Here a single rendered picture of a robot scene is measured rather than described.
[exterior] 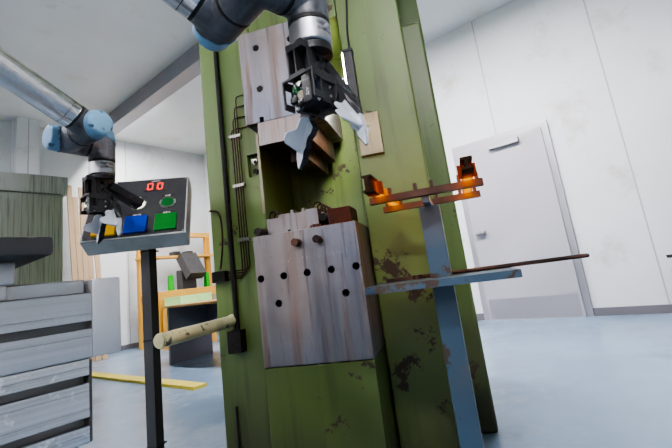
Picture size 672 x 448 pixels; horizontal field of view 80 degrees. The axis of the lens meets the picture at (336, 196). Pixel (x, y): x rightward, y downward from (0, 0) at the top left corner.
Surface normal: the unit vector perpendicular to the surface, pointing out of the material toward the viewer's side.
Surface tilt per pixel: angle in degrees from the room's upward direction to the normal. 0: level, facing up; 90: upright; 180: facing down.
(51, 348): 90
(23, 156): 90
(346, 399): 90
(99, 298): 90
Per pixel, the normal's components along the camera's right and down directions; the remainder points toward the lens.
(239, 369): -0.26, -0.16
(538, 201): -0.63, -0.07
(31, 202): 0.76, -0.22
